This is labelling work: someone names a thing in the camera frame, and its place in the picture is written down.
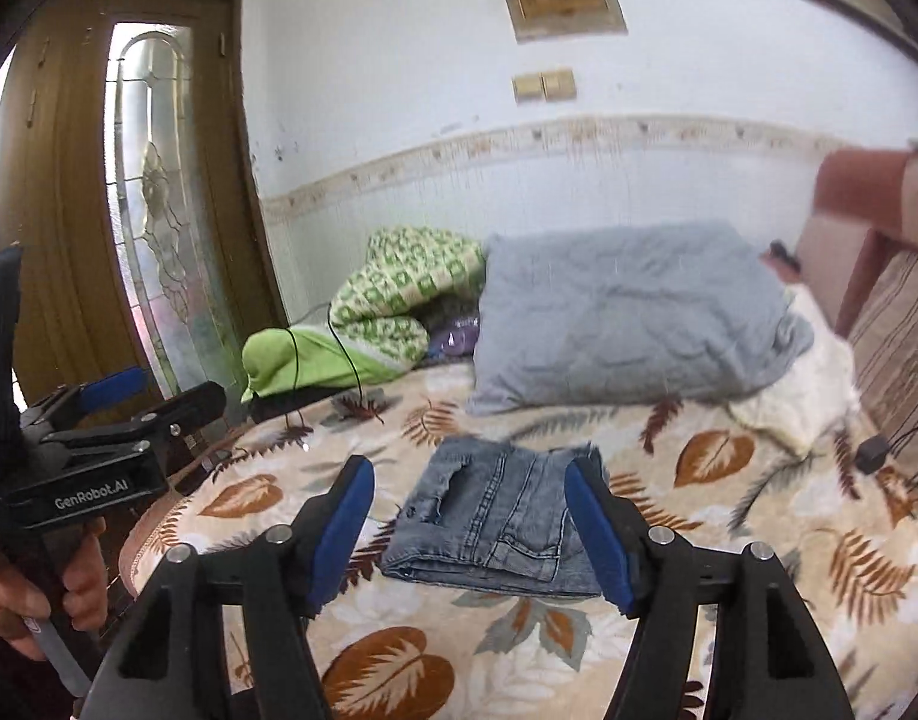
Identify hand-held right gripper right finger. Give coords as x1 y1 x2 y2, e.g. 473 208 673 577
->
564 457 857 720

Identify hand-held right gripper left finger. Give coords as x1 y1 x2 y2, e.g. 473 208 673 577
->
76 454 376 720

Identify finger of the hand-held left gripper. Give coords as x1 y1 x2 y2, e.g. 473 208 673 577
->
43 381 227 460
20 366 146 437

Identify blue denim pants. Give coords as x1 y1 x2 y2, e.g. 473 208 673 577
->
380 436 632 601

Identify person's left hand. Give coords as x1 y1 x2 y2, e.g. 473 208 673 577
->
0 517 109 662

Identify lime green cloth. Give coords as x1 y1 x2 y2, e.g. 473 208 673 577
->
241 324 411 404

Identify leaf-print blanket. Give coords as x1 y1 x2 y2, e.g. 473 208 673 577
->
118 364 918 720

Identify wooden door with glass pane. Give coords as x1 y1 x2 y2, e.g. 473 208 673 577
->
0 0 287 481

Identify dark red clothing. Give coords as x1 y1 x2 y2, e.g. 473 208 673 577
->
0 619 81 720

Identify grey pillow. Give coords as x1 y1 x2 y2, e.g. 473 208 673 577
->
466 221 816 418

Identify purple cloth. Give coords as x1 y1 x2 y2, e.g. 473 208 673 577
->
427 313 481 359

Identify green patterned quilt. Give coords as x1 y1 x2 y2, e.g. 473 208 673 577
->
330 225 490 383

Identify white fluffy blanket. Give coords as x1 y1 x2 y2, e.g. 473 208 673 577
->
729 285 865 458

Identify black charger adapter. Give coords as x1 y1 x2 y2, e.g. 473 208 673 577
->
855 435 890 476

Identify striped cushion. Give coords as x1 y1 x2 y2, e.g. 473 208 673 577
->
849 249 918 466

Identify brown padded headboard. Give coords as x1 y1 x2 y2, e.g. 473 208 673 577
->
793 146 918 338

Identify black cable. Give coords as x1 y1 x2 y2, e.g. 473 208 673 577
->
283 304 371 421

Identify beige light switch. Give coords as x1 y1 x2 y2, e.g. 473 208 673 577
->
511 67 578 104

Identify beige wall panel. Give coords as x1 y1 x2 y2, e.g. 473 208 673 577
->
498 0 629 44

